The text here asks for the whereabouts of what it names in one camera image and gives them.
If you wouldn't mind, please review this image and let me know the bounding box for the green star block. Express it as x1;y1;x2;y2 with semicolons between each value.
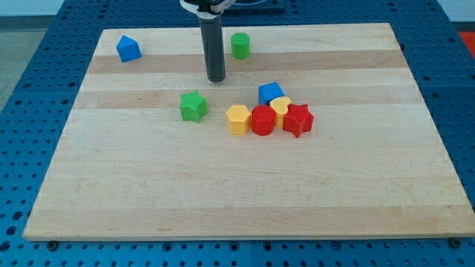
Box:
180;90;208;123

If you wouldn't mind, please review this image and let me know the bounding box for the red star block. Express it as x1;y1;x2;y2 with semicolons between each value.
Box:
283;104;315;138

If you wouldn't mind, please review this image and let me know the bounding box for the blue cube block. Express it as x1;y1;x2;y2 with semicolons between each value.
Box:
258;82;284;105

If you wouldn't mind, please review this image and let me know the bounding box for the wooden board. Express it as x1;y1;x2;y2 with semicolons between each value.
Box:
23;23;474;242

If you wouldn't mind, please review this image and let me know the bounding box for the green cylinder block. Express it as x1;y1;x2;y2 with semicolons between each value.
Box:
231;32;250;59

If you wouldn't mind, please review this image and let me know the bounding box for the white rod mount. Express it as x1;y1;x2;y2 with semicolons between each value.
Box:
180;0;235;19

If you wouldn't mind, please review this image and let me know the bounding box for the yellow hexagon block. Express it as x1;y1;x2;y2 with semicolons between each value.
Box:
226;105;251;135

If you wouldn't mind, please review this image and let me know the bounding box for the blue pentagon block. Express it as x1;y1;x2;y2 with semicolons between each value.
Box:
117;36;142;62

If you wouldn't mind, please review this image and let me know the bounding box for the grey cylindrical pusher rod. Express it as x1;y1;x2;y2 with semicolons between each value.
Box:
200;16;226;82

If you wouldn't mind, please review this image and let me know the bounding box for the yellow heart block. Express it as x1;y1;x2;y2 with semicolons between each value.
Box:
269;96;292;128

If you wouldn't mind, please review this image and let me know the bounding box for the red cylinder block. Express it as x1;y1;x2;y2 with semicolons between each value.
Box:
251;105;275;136

